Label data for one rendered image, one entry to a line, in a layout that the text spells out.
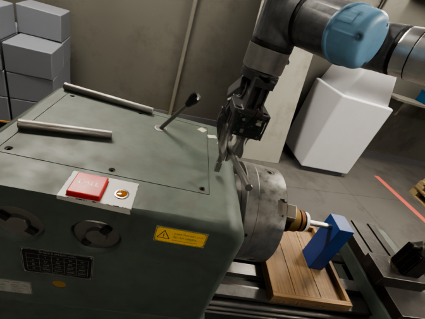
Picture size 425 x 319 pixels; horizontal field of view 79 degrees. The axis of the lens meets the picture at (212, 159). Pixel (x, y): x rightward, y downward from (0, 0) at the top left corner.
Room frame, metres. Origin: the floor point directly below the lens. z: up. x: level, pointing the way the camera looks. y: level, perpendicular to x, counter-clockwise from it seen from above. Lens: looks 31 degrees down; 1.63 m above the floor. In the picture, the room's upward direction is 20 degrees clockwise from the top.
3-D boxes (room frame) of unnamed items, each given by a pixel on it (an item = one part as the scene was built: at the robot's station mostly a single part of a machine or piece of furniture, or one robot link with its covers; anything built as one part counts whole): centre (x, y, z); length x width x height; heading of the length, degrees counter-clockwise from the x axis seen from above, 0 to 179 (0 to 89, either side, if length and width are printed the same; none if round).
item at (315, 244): (0.75, -0.51, 1.00); 0.08 x 0.06 x 0.23; 13
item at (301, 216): (0.71, -0.32, 1.08); 0.09 x 0.09 x 0.09; 13
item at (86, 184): (0.36, 0.21, 1.26); 0.06 x 0.06 x 0.02; 13
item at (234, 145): (0.50, -0.05, 1.38); 0.06 x 0.03 x 0.09; 13
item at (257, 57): (0.50, -0.03, 1.56); 0.08 x 0.08 x 0.05
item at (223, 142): (0.49, -0.01, 1.38); 0.06 x 0.03 x 0.09; 13
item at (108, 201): (0.37, 0.19, 1.23); 0.13 x 0.08 x 0.06; 103
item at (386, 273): (0.73, -0.78, 1.00); 0.20 x 0.10 x 0.05; 103
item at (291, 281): (0.74, -0.44, 0.88); 0.36 x 0.30 x 0.04; 13
